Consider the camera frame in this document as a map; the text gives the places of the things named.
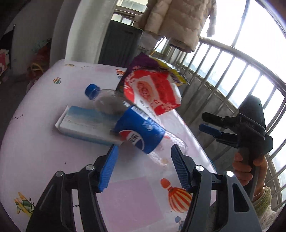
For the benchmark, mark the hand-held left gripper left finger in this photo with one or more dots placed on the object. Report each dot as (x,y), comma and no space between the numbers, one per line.
(109,167)

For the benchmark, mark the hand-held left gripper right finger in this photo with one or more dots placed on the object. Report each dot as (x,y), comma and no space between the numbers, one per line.
(181,169)

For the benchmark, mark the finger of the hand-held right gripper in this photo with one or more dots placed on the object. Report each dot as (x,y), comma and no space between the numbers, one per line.
(210,130)
(214,119)

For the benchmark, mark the clear plastic bottle blue label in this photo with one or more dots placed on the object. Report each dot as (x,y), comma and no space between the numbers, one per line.
(138,131)

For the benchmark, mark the person's right forearm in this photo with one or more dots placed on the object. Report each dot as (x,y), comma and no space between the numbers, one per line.
(263,200)

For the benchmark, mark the person's right hand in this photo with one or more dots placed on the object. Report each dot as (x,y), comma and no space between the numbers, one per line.
(241,171)

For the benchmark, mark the white blue box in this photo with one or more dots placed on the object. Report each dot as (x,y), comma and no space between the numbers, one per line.
(85,122)

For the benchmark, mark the metal balcony railing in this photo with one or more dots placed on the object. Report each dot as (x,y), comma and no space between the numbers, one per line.
(234,53)

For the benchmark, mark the red white snack bag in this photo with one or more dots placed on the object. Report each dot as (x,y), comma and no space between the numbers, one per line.
(152,89)

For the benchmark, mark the purple snack bag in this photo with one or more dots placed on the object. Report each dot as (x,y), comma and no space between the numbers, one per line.
(143,61)

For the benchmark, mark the beige hanging jacket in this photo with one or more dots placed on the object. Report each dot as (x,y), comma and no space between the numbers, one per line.
(178,20)

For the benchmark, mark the colourful cloth pile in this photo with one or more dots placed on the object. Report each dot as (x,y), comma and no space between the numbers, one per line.
(41,55)

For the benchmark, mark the white curtain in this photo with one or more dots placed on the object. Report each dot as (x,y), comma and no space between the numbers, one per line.
(85,29)

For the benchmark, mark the pink floral blanket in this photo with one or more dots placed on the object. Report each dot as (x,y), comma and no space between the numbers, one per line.
(3,62)

